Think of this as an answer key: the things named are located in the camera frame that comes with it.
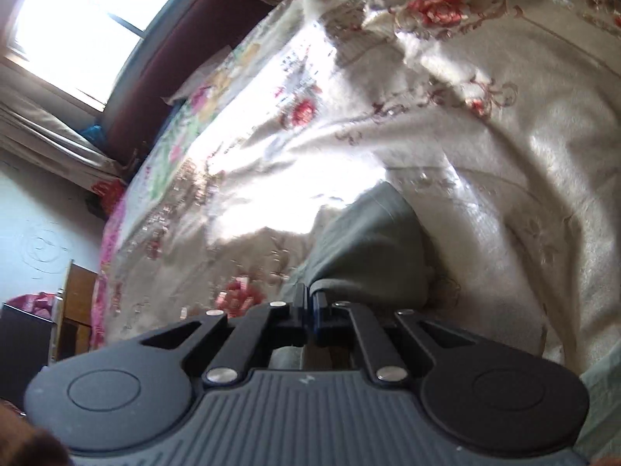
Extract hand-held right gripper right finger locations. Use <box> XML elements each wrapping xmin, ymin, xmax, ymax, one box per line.
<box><xmin>310</xmin><ymin>289</ymin><xmax>469</xmax><ymax>384</ymax></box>

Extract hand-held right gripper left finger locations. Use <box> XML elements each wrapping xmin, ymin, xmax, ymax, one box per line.
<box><xmin>140</xmin><ymin>282</ymin><xmax>310</xmax><ymax>386</ymax></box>

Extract grey-green pants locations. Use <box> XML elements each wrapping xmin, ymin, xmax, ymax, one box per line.
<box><xmin>268</xmin><ymin>181</ymin><xmax>438</xmax><ymax>370</ymax></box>

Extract wooden television cabinet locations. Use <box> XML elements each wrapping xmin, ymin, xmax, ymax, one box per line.
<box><xmin>52</xmin><ymin>259</ymin><xmax>101</xmax><ymax>364</ymax></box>

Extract red bag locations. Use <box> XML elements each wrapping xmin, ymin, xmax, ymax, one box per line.
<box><xmin>90</xmin><ymin>179</ymin><xmax>129</xmax><ymax>210</ymax></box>

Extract floral satin bedspread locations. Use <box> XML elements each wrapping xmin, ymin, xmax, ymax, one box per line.
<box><xmin>92</xmin><ymin>0</ymin><xmax>621</xmax><ymax>452</ymax></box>

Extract pink cloth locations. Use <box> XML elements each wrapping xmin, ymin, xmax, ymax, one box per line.
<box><xmin>6</xmin><ymin>291</ymin><xmax>63</xmax><ymax>320</ymax></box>

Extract blue plastic bag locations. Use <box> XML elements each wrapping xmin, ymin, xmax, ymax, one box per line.
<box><xmin>78</xmin><ymin>123</ymin><xmax>106</xmax><ymax>150</ymax></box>

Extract black television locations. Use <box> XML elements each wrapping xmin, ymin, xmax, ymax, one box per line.
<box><xmin>0</xmin><ymin>302</ymin><xmax>55</xmax><ymax>411</ymax></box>

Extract maroon window bench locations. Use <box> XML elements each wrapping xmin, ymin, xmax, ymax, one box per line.
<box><xmin>103</xmin><ymin>0</ymin><xmax>278</xmax><ymax>168</ymax></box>

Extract brown fuzzy sleeve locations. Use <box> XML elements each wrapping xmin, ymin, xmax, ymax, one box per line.
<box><xmin>0</xmin><ymin>387</ymin><xmax>73</xmax><ymax>466</ymax></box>

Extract window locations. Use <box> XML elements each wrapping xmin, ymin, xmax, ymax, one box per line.
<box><xmin>0</xmin><ymin>0</ymin><xmax>201</xmax><ymax>110</ymax></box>

